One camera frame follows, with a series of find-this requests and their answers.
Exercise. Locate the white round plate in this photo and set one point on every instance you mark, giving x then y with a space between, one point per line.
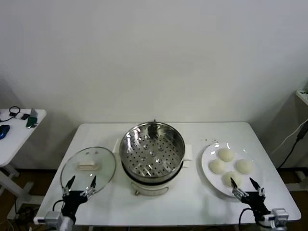
211 179

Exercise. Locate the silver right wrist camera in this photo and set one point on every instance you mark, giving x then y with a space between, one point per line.
279 214

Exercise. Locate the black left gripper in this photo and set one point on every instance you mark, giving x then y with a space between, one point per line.
72 202

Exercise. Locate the green clip tool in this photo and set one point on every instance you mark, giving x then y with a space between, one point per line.
31 120

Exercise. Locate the blue computer mouse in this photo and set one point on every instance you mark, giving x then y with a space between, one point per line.
3 131

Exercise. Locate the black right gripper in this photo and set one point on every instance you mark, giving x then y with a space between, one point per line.
256 204

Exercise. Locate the small black white device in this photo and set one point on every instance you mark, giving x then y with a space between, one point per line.
22 116

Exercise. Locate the white steamed baozi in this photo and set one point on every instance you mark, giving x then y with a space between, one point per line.
225 154
227 178
217 166
244 166

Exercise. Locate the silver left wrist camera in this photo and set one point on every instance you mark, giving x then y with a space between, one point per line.
51 217

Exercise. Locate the pale green appliance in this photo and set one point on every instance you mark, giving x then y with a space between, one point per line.
303 91

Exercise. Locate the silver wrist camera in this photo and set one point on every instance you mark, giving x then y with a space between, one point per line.
279 214
51 217

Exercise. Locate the white side table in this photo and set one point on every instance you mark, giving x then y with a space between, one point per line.
14 144

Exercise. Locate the perforated steel steamer basket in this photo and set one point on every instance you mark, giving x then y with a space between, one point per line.
154 156

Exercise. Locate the round glass pot lid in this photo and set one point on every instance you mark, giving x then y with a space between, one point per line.
72 168

